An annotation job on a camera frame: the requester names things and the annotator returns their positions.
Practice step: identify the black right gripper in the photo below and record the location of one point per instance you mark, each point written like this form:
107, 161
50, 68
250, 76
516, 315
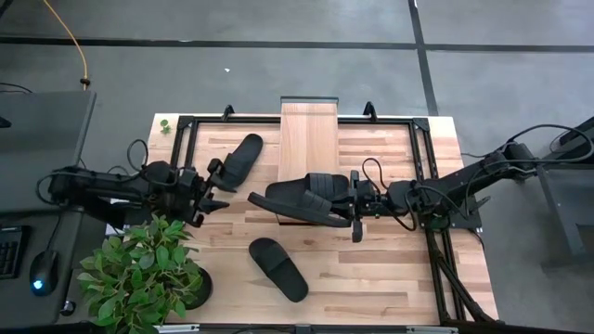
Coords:
373, 199

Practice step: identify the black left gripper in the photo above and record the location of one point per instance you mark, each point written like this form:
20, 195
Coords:
192, 195

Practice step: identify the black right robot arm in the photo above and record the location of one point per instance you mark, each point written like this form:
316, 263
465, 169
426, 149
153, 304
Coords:
464, 183

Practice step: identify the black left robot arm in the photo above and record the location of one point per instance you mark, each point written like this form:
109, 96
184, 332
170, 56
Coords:
116, 185

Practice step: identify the small green leaf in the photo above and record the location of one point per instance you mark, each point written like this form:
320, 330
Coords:
165, 126

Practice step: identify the black plant pot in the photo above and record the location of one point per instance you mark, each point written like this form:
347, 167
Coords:
204, 290

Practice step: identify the green leafy plant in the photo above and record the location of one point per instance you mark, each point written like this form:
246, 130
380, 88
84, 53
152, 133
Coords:
139, 273

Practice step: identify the silver metal bar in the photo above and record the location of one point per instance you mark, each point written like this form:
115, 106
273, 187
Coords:
178, 329
431, 330

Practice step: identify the grey desk panel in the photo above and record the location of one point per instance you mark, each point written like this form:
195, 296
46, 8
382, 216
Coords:
37, 139

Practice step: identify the small black round knob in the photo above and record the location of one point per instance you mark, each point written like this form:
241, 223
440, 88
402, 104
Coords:
68, 308

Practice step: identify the black computer mouse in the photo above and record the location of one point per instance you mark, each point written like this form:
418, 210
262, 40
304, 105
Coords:
44, 273

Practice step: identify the grey metal stand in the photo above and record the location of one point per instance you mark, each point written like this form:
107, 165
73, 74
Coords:
557, 204

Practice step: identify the black keyboard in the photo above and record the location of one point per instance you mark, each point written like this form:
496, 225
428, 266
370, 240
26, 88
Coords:
9, 253

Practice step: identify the dark grey desk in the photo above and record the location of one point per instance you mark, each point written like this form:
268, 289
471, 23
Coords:
23, 306

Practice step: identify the wooden shelf with black frame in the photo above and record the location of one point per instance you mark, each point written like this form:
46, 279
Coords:
308, 139

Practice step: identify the black frame bracket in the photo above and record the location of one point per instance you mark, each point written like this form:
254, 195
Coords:
228, 112
370, 111

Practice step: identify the black aluminium table frame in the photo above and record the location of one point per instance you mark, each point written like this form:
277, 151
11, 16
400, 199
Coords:
260, 120

